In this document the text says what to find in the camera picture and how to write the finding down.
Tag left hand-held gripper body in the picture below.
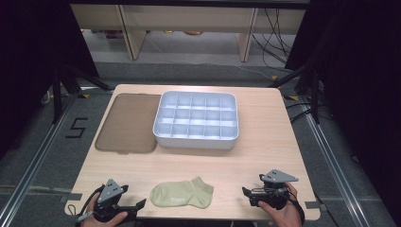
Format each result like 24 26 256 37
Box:
93 178 139 223

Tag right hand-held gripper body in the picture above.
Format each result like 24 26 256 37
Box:
250 168 300 211

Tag light green sock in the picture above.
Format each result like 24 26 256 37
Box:
148 176 215 210

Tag white divided storage box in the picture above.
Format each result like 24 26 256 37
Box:
152 90 240 150

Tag person's right hand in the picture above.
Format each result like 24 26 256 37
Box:
257 182 305 227

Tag person's left hand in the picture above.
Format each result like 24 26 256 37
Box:
79 193 129 227

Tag translucent brown plastic lid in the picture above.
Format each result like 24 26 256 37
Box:
95 93 163 155

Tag black metal stand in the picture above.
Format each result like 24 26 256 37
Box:
51 62 115 125
268 62 322 125

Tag black curtain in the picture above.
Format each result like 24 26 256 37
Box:
0 0 99 160
285 0 401 225

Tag beige desk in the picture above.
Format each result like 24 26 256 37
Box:
69 3 306 62

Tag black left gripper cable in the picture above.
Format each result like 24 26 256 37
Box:
67 184 106 225

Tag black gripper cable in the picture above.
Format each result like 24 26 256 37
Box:
285 185 306 226
67 184 106 225

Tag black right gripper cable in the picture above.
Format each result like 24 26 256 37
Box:
285 185 306 226

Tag silver cable plug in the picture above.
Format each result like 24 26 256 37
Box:
76 211 95 222

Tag aluminium floor rail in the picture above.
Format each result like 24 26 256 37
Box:
297 95 371 227
0 92 79 227

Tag black floor cables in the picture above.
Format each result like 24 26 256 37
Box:
285 100 317 124

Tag white floor cable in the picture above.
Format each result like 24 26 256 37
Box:
233 64 276 81

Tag hanging black cables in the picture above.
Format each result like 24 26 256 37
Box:
251 9 298 71

